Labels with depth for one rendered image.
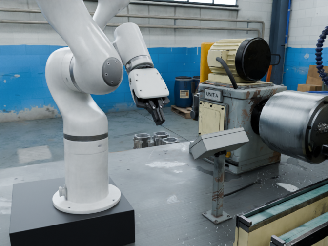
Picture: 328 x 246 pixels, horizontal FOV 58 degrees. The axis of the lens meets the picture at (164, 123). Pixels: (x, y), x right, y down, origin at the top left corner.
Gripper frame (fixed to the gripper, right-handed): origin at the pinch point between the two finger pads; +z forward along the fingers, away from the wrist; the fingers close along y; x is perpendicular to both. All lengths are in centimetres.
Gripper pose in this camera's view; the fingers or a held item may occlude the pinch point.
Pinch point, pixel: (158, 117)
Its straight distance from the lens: 83.6
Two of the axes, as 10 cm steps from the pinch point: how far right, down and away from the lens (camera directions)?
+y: 8.5, -1.3, 5.2
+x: -4.1, 4.5, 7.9
